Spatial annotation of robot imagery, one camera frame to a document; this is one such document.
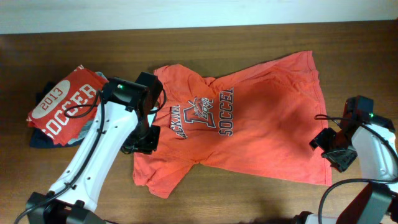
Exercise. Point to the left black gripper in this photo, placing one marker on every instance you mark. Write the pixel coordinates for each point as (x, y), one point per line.
(149, 147)

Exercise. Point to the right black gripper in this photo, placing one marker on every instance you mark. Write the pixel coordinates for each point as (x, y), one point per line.
(340, 163)

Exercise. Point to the orange soccer t-shirt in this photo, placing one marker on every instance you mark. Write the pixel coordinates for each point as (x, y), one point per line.
(257, 121)

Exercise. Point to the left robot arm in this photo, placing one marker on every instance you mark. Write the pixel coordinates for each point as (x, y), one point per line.
(123, 122)

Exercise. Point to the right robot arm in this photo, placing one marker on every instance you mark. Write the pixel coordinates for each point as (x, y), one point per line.
(370, 138)

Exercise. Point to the folded grey shirt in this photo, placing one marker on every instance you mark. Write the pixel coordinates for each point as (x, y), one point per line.
(83, 132)

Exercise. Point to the folded red soccer shirt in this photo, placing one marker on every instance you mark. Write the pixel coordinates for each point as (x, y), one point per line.
(55, 114)

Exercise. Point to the folded navy shirt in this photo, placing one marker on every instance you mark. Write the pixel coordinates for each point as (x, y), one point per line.
(40, 140)

